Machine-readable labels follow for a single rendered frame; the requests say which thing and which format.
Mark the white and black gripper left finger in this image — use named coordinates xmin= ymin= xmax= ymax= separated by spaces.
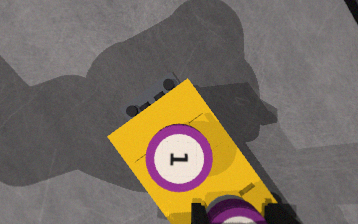
xmin=191 ymin=203 xmax=210 ymax=224

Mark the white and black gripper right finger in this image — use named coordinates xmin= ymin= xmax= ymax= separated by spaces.
xmin=264 ymin=203 xmax=300 ymax=224

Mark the grey metal mounting bracket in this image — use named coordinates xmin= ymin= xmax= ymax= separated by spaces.
xmin=120 ymin=72 xmax=180 ymax=121

